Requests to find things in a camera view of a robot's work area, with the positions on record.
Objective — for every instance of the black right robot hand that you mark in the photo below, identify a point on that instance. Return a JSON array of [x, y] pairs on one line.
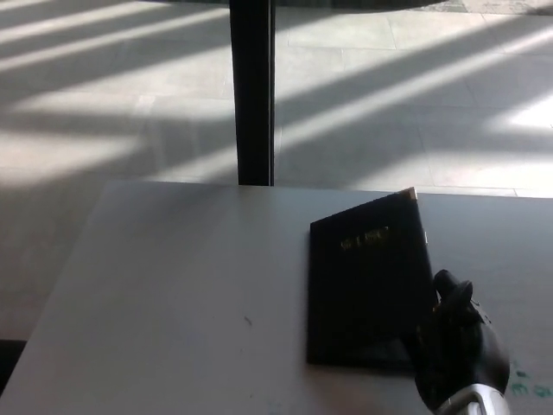
[[458, 346]]

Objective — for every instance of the black vertical window post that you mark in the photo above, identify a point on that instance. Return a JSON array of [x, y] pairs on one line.
[[252, 95]]

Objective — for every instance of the black USC diary folder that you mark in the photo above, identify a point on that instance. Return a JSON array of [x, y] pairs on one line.
[[367, 294]]

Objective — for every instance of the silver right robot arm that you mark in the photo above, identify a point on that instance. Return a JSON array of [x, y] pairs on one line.
[[468, 402]]

